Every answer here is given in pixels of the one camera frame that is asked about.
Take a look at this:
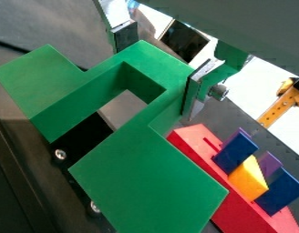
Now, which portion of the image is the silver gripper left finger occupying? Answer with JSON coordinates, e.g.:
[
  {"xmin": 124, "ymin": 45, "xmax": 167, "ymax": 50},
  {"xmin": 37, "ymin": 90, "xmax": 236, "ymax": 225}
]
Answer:
[{"xmin": 92, "ymin": 0, "xmax": 138, "ymax": 53}]

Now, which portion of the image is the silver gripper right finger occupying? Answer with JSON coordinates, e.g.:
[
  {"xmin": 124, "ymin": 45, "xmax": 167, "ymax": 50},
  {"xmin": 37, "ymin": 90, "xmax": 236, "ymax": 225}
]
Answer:
[{"xmin": 181, "ymin": 41, "xmax": 249, "ymax": 120}]

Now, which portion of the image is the green stepped block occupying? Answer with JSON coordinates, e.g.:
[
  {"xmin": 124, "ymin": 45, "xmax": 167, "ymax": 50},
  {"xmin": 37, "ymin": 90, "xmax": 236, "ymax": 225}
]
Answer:
[{"xmin": 0, "ymin": 41, "xmax": 227, "ymax": 233}]

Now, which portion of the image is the red base board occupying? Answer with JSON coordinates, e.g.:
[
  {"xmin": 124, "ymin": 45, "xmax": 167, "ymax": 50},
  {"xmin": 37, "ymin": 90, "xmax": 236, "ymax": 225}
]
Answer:
[{"xmin": 167, "ymin": 124, "xmax": 299, "ymax": 233}]

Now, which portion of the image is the black angle fixture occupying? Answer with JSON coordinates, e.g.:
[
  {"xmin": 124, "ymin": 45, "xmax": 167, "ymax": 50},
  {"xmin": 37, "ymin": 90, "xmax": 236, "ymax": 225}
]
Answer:
[{"xmin": 0, "ymin": 117, "xmax": 116, "ymax": 233}]

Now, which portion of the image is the yellow arch bar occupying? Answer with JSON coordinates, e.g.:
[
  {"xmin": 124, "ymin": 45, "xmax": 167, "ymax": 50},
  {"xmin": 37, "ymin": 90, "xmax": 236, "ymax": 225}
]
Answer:
[{"xmin": 227, "ymin": 155, "xmax": 268, "ymax": 201}]

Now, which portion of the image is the yellow metal bracket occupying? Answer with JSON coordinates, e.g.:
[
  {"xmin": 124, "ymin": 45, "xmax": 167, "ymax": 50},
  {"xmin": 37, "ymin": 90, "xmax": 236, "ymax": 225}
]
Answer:
[{"xmin": 256, "ymin": 77, "xmax": 299, "ymax": 128}]

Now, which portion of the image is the blue post left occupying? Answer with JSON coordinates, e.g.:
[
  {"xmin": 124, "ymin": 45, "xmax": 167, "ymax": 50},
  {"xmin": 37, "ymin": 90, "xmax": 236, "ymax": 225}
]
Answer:
[{"xmin": 212, "ymin": 134, "xmax": 258, "ymax": 174}]

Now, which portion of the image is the blue post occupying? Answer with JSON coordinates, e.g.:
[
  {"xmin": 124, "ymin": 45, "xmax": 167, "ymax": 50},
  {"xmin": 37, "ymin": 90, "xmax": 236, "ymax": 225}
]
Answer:
[
  {"xmin": 255, "ymin": 167, "xmax": 299, "ymax": 216},
  {"xmin": 212, "ymin": 134, "xmax": 258, "ymax": 174}
]

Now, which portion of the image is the purple post right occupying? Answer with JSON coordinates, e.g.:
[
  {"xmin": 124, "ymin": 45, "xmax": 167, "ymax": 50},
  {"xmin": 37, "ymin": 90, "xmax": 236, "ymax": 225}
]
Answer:
[{"xmin": 258, "ymin": 151, "xmax": 282, "ymax": 177}]

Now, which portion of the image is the blue post right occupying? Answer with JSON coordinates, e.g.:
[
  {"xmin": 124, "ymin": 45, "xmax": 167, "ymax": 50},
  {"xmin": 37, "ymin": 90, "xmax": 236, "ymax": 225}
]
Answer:
[{"xmin": 255, "ymin": 167, "xmax": 299, "ymax": 216}]

